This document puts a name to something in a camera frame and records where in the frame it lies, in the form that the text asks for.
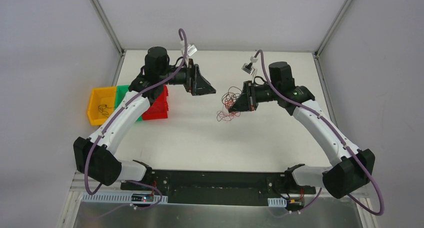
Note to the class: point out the green plastic bin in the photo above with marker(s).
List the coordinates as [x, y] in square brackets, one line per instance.
[121, 91]

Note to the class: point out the controller circuit board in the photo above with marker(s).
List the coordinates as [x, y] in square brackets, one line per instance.
[142, 198]
[294, 206]

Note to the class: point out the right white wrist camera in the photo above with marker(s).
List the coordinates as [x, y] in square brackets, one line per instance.
[249, 67]

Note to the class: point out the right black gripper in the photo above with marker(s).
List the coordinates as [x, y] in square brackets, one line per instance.
[250, 96]

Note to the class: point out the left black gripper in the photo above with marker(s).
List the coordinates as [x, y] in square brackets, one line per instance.
[192, 79]

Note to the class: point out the left controller circuit board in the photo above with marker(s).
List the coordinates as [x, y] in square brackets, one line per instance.
[142, 198]

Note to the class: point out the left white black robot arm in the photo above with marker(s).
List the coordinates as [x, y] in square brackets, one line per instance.
[95, 155]

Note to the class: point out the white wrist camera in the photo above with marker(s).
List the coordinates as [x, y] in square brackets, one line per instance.
[249, 67]
[191, 49]

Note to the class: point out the white slotted cable duct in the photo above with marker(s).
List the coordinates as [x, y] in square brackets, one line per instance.
[120, 198]
[277, 202]

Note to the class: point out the yellow plastic bin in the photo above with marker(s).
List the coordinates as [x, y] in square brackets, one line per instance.
[101, 104]

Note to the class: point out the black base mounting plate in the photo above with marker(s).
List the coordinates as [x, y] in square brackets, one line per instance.
[224, 188]

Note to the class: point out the left white slotted cable duct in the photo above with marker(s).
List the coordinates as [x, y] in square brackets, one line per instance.
[120, 198]

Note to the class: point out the right controller circuit board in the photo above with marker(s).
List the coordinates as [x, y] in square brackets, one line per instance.
[294, 206]

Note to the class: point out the right white slotted cable duct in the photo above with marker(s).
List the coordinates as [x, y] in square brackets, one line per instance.
[277, 202]

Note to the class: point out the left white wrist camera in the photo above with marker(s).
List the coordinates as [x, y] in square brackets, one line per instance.
[191, 49]

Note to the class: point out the red plastic bin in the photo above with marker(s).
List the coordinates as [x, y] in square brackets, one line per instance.
[159, 109]

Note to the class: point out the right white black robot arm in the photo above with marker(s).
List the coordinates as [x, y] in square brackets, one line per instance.
[349, 167]

